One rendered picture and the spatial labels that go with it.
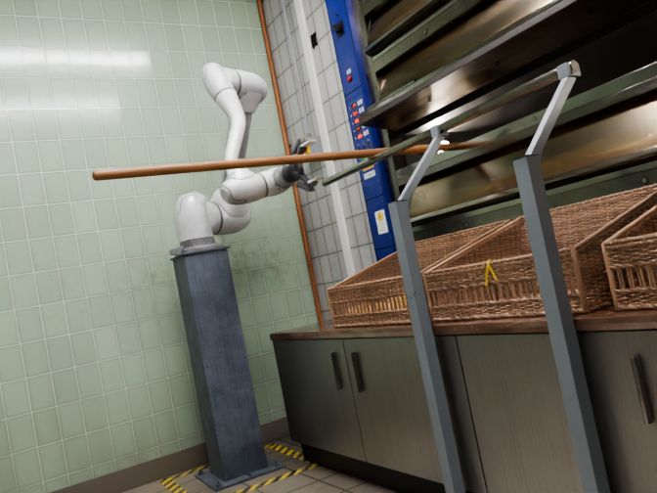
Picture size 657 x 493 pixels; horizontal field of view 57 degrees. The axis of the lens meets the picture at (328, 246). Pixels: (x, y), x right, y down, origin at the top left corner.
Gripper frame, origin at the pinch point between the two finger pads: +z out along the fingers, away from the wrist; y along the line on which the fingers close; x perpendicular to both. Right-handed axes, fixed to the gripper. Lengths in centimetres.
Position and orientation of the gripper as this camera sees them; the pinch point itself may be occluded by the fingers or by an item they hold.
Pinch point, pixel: (315, 159)
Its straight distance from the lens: 220.6
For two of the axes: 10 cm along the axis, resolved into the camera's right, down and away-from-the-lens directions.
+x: -8.5, 1.4, -5.1
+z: 5.0, -1.4, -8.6
